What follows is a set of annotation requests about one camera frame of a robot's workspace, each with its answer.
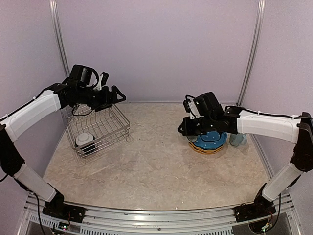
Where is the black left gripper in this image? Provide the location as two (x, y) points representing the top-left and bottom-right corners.
(77, 85), (126, 112)

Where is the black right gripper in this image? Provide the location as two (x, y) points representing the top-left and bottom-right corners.
(178, 115), (216, 136)

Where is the small pale ribbed cup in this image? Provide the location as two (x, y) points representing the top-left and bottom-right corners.
(187, 136), (198, 142)

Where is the yellow dotted plate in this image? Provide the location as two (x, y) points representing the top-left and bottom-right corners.
(188, 142), (224, 150)
(190, 146), (223, 155)

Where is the blue dotted plate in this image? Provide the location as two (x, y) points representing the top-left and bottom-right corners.
(193, 131), (227, 150)

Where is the light blue mug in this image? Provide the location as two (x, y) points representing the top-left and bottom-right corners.
(229, 134), (247, 147)

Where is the dark teal white bowl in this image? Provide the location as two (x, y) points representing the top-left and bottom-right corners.
(75, 133), (95, 153)

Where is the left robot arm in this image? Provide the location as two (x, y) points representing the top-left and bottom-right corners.
(0, 83), (126, 218)

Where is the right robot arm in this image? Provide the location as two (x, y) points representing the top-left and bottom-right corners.
(178, 106), (313, 217)

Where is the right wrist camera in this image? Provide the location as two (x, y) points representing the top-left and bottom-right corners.
(183, 92), (224, 120)

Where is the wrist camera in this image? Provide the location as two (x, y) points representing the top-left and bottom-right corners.
(67, 64), (109, 91)
(183, 92), (224, 120)

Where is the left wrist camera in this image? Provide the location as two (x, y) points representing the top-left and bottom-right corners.
(67, 64), (109, 91)

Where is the metal wire dish rack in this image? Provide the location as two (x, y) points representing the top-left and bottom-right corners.
(61, 105), (130, 161)

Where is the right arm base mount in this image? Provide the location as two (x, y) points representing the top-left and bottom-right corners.
(233, 185), (276, 222)

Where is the left aluminium frame post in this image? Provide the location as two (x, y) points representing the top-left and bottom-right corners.
(49, 0), (70, 77)

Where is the aluminium frame post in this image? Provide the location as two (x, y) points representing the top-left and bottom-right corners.
(49, 0), (70, 77)
(236, 0), (266, 106)

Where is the front aluminium rail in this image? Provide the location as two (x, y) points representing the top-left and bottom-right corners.
(14, 194), (303, 235)

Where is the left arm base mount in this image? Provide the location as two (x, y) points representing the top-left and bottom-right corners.
(43, 191), (86, 223)

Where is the right aluminium frame post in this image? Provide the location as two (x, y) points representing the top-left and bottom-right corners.
(236, 0), (266, 106)

